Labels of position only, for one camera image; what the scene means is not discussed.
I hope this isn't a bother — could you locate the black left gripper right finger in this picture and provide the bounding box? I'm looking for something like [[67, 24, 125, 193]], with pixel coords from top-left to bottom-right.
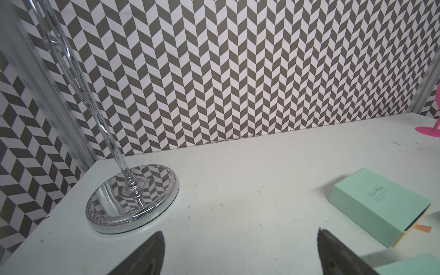
[[317, 228, 378, 275]]

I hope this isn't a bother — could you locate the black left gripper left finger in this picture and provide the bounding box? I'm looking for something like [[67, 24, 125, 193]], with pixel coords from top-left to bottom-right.
[[109, 231, 166, 275]]

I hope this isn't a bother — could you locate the mint box back middle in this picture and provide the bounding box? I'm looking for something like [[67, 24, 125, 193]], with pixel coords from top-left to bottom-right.
[[328, 168, 432, 248]]

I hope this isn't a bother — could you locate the mint box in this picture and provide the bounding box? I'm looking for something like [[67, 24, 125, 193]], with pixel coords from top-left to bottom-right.
[[374, 254, 440, 275], [328, 168, 432, 248]]

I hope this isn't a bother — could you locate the mint box front left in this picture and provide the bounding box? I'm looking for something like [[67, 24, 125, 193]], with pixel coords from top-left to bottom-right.
[[374, 254, 440, 275]]

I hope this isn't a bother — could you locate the pink plastic wine glass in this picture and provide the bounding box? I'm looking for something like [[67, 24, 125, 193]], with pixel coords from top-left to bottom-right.
[[415, 85, 440, 138]]

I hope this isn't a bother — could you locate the aluminium right corner post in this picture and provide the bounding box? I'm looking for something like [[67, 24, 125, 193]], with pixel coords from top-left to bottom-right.
[[407, 49, 440, 114]]

